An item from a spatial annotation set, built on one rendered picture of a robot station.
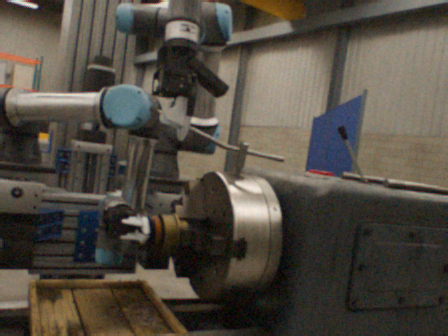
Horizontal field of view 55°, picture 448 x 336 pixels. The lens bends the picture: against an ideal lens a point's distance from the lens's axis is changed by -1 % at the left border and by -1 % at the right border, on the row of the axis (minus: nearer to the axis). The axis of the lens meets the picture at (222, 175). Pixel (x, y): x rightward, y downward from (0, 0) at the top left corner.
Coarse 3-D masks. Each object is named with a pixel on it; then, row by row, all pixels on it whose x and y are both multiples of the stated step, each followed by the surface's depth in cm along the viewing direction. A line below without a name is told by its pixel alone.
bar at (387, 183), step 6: (384, 180) 108; (390, 180) 107; (396, 180) 108; (384, 186) 108; (390, 186) 107; (396, 186) 108; (402, 186) 108; (408, 186) 109; (414, 186) 110; (420, 186) 111; (426, 186) 113; (432, 186) 114; (438, 186) 115; (426, 192) 113; (432, 192) 114; (438, 192) 115; (444, 192) 116
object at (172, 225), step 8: (152, 216) 101; (160, 216) 102; (168, 216) 102; (176, 216) 102; (152, 224) 99; (160, 224) 99; (168, 224) 100; (176, 224) 101; (184, 224) 103; (152, 232) 98; (160, 232) 99; (168, 232) 99; (176, 232) 100; (152, 240) 98; (160, 240) 99; (168, 240) 99; (176, 240) 100; (152, 248) 100; (160, 248) 101; (168, 248) 101; (176, 248) 101
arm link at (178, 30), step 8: (168, 24) 96; (176, 24) 95; (184, 24) 95; (192, 24) 95; (168, 32) 96; (176, 32) 94; (184, 32) 94; (192, 32) 96; (168, 40) 96; (184, 40) 95; (192, 40) 95
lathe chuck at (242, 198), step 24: (216, 192) 104; (240, 192) 99; (216, 216) 103; (240, 216) 95; (264, 216) 98; (264, 240) 97; (216, 264) 100; (240, 264) 95; (264, 264) 98; (192, 288) 111; (216, 288) 99; (240, 288) 99
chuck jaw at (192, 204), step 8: (184, 184) 112; (192, 184) 110; (200, 184) 111; (184, 192) 112; (192, 192) 109; (200, 192) 110; (184, 200) 107; (192, 200) 108; (200, 200) 109; (176, 208) 105; (184, 208) 106; (192, 208) 107; (200, 208) 108; (184, 216) 105; (192, 216) 106; (200, 216) 107; (208, 216) 108
